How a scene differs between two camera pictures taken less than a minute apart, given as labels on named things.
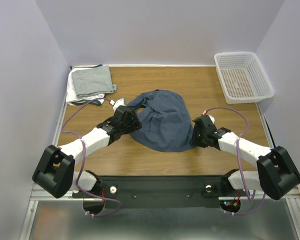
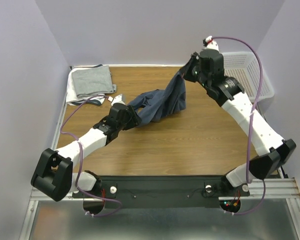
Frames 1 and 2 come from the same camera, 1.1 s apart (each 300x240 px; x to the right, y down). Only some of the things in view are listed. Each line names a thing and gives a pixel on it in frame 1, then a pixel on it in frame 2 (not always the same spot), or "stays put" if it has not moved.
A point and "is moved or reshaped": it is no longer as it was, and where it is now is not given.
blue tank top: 165,126 is moved or reshaped
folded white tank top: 72,98 stays put
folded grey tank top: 95,80 stays put
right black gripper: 198,133 → 190,67
